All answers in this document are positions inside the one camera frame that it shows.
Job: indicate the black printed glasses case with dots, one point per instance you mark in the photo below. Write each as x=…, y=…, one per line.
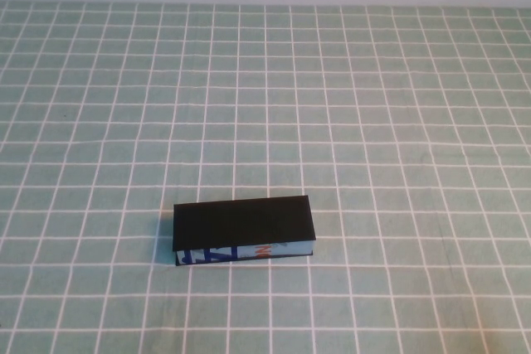
x=240, y=225

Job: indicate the green checked tablecloth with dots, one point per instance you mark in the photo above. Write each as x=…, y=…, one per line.
x=373, y=122

